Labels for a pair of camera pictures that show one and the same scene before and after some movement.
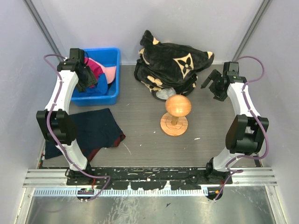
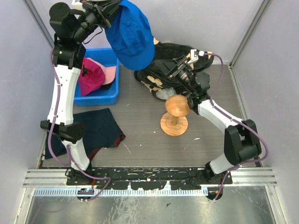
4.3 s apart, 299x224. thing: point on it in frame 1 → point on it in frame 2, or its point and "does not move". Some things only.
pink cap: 110,72 does not move
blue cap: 102,87 → 131,36
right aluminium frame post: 263,7 does not move
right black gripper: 215,76 → 168,66
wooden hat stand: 175,122 does not move
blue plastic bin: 108,56 does not move
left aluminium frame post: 43,28 does not move
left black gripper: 92,80 → 109,8
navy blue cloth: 96,129 does not move
